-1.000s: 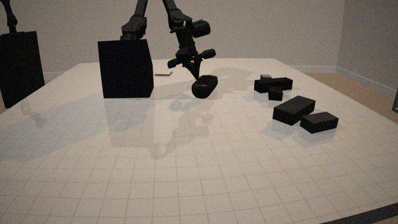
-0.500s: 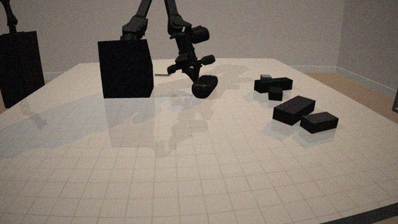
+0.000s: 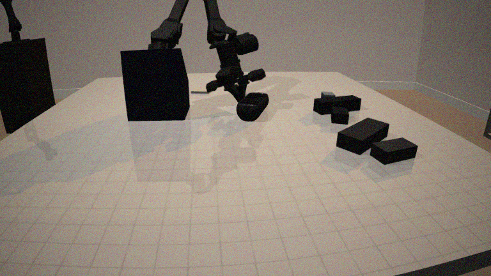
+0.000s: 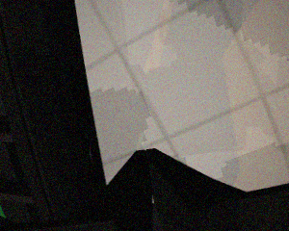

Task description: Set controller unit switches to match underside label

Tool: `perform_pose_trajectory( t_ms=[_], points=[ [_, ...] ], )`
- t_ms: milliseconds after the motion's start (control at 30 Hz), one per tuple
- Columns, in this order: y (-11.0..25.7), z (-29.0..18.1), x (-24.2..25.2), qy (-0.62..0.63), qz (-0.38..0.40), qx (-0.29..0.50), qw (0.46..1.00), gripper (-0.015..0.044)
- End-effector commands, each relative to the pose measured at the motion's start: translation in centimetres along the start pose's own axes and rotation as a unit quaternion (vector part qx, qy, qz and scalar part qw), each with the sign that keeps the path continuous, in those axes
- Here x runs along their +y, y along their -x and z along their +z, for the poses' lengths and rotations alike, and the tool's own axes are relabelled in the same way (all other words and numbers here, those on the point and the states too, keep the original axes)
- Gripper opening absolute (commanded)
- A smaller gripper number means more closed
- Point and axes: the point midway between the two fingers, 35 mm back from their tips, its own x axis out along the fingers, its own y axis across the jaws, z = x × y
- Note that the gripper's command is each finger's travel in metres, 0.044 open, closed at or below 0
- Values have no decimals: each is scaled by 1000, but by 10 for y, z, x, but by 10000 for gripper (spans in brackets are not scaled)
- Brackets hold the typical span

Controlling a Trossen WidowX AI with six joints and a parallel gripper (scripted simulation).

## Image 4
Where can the dark grey switch panel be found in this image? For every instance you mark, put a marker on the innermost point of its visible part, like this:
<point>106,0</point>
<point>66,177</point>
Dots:
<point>50,162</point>

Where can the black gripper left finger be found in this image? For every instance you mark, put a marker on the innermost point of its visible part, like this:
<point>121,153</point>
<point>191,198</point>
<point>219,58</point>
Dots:
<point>124,205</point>

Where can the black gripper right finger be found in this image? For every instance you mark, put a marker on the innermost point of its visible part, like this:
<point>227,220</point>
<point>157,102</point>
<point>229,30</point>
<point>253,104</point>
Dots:
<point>188,200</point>

